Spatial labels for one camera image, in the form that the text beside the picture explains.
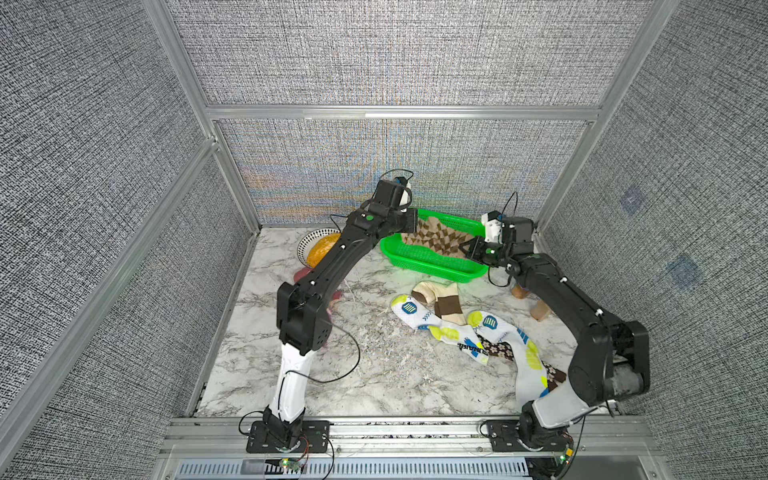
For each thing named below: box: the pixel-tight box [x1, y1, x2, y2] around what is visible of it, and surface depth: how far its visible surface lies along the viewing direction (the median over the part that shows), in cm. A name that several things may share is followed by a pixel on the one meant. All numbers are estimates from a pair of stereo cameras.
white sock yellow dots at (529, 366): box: [467, 310, 548, 406], surface depth 87 cm
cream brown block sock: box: [411, 280, 466, 325], surface depth 99 cm
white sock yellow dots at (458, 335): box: [391, 294, 489, 365], surface depth 92 cm
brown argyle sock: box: [401, 216, 475, 258], surface depth 92 cm
